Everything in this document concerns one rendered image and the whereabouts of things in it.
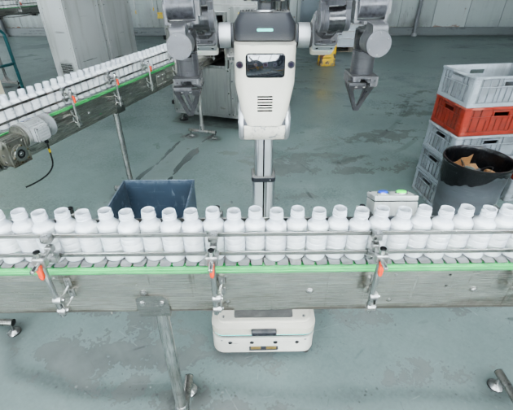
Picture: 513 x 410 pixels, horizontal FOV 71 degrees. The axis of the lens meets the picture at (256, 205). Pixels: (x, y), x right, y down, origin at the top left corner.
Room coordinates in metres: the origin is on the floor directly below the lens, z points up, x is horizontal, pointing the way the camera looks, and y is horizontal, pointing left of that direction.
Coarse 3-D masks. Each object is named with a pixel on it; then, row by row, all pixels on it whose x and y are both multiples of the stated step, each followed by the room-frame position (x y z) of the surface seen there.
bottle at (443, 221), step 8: (440, 208) 0.83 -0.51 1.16; (448, 208) 0.83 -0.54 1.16; (440, 216) 0.82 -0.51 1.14; (448, 216) 0.80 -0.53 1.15; (432, 224) 0.82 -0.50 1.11; (440, 224) 0.80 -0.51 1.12; (448, 224) 0.80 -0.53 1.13; (432, 240) 0.80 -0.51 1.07; (440, 240) 0.79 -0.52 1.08; (448, 240) 0.80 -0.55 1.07; (424, 248) 0.82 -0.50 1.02; (432, 248) 0.80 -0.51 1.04; (440, 248) 0.79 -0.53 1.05; (432, 256) 0.79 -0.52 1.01; (440, 256) 0.79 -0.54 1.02
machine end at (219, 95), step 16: (224, 0) 4.53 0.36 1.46; (240, 0) 4.48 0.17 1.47; (288, 0) 5.69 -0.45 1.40; (224, 16) 4.50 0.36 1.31; (224, 48) 4.51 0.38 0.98; (224, 64) 4.60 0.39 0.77; (208, 80) 4.61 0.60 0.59; (224, 80) 4.55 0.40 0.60; (192, 96) 4.68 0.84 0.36; (208, 96) 4.62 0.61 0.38; (224, 96) 4.55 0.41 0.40; (208, 112) 4.62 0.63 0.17; (224, 112) 4.56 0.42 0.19
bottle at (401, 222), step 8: (400, 208) 0.83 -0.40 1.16; (408, 208) 0.83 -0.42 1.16; (400, 216) 0.81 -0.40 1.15; (408, 216) 0.80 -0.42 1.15; (392, 224) 0.81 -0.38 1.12; (400, 224) 0.80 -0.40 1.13; (408, 224) 0.80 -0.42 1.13; (392, 240) 0.80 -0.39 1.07; (400, 240) 0.79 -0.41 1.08; (392, 248) 0.80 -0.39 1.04; (400, 248) 0.79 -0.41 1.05; (392, 256) 0.79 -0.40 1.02; (400, 256) 0.79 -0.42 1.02
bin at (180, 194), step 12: (132, 180) 1.37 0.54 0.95; (144, 180) 1.37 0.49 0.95; (156, 180) 1.37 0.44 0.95; (168, 180) 1.37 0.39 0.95; (180, 180) 1.37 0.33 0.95; (192, 180) 1.37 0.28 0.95; (120, 192) 1.30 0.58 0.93; (132, 192) 1.37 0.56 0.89; (144, 192) 1.37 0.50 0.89; (156, 192) 1.37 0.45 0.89; (168, 192) 1.37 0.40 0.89; (180, 192) 1.37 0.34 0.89; (192, 192) 1.31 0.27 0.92; (108, 204) 1.17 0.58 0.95; (120, 204) 1.27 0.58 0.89; (132, 204) 1.37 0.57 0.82; (144, 204) 1.37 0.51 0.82; (156, 204) 1.37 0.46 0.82; (168, 204) 1.37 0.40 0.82; (180, 204) 1.37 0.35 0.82; (192, 204) 1.28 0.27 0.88; (156, 216) 1.37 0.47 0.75; (180, 216) 1.37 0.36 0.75
